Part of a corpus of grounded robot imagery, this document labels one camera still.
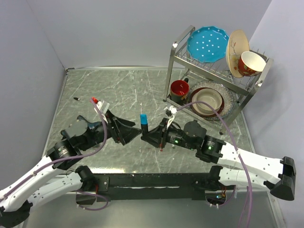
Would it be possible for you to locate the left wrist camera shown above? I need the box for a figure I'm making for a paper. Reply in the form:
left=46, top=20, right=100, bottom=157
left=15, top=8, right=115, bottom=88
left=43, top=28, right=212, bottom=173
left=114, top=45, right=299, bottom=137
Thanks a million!
left=91, top=97, right=110, bottom=114

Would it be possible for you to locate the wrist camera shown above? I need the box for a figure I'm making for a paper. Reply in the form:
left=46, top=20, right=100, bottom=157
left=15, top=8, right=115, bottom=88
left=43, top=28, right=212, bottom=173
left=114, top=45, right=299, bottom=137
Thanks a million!
left=91, top=97, right=110, bottom=114
left=164, top=105, right=177, bottom=129

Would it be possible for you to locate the blue pen cap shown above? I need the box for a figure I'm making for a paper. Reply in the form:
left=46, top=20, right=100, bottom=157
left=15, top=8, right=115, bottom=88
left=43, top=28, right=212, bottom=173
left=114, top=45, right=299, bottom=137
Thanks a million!
left=140, top=114, right=148, bottom=125

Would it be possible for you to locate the black blue highlighter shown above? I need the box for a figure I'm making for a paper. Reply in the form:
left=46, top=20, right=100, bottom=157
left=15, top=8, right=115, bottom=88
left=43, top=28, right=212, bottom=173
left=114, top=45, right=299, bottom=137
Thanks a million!
left=141, top=124, right=149, bottom=135

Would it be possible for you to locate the red black mug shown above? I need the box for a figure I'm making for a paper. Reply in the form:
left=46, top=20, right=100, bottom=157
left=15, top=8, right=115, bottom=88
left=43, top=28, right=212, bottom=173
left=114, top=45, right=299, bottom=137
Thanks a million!
left=170, top=78, right=190, bottom=104

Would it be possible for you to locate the cream floral plate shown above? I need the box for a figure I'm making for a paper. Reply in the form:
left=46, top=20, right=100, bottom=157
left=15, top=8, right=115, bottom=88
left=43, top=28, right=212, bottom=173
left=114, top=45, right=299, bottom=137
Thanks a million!
left=226, top=29, right=249, bottom=78

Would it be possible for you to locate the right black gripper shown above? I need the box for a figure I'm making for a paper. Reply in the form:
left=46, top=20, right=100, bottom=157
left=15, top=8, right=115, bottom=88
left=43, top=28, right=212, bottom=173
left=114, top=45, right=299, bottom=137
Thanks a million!
left=141, top=117, right=197, bottom=150

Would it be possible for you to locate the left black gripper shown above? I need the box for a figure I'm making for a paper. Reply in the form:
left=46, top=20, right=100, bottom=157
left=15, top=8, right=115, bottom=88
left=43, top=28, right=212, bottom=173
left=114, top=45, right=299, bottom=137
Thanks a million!
left=80, top=109, right=143, bottom=151

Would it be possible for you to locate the red floral bowl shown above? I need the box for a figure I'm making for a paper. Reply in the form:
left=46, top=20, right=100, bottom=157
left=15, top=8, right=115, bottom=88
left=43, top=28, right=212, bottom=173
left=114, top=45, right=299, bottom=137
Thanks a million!
left=237, top=51, right=266, bottom=76

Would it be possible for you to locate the purple cable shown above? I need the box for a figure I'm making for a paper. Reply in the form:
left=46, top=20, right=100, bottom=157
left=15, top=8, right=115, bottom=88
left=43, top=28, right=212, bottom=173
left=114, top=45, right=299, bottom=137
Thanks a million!
left=2, top=98, right=109, bottom=211
left=177, top=101, right=253, bottom=228

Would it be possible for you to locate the beige bowl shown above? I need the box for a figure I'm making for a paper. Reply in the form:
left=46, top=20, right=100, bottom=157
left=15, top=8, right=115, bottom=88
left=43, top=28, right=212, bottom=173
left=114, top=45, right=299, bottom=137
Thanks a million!
left=196, top=88, right=223, bottom=115

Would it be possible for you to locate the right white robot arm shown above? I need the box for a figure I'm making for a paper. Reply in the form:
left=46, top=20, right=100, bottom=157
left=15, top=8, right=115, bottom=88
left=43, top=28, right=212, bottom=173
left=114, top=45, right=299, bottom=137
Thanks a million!
left=140, top=114, right=296, bottom=201

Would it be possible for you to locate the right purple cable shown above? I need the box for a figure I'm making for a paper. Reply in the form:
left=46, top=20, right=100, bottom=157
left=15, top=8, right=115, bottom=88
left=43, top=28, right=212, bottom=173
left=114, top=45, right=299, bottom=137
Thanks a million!
left=177, top=101, right=253, bottom=228

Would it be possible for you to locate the red rimmed plate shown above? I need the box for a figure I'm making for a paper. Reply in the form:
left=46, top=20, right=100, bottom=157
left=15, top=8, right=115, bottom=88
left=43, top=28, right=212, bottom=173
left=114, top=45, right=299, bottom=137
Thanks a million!
left=190, top=87, right=224, bottom=117

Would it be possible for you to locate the blue polka dot plate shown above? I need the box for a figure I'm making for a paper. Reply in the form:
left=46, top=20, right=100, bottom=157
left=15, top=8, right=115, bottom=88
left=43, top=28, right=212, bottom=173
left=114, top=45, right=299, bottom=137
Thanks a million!
left=187, top=26, right=229, bottom=63

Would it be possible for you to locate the glass patterned plate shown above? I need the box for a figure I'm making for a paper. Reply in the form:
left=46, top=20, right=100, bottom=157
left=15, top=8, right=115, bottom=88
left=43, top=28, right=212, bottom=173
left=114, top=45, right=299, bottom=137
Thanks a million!
left=186, top=80, right=235, bottom=118

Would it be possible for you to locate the blue star dish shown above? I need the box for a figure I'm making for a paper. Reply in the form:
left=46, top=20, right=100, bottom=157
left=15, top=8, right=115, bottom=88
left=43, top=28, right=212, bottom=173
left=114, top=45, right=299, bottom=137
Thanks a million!
left=60, top=115, right=101, bottom=138

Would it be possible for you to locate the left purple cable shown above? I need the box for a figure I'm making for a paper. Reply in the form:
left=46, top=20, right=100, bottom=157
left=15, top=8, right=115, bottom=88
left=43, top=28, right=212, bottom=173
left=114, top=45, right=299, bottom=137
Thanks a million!
left=2, top=98, right=109, bottom=211

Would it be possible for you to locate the steel dish rack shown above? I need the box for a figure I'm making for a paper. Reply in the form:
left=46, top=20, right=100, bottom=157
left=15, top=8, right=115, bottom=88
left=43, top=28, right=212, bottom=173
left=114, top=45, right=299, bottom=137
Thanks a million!
left=163, top=26, right=274, bottom=125

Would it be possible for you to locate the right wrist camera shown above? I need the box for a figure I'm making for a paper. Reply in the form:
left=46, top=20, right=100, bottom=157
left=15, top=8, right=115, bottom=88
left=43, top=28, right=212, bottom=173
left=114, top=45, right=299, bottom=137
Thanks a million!
left=164, top=105, right=177, bottom=129

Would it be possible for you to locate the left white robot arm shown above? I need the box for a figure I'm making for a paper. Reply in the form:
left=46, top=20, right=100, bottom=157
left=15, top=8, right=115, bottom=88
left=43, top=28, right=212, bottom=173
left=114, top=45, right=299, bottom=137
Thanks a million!
left=0, top=111, right=142, bottom=228

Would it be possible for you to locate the black base bar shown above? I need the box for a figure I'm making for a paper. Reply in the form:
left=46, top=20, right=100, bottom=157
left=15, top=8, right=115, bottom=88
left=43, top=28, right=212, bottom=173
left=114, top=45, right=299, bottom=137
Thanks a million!
left=80, top=172, right=234, bottom=201

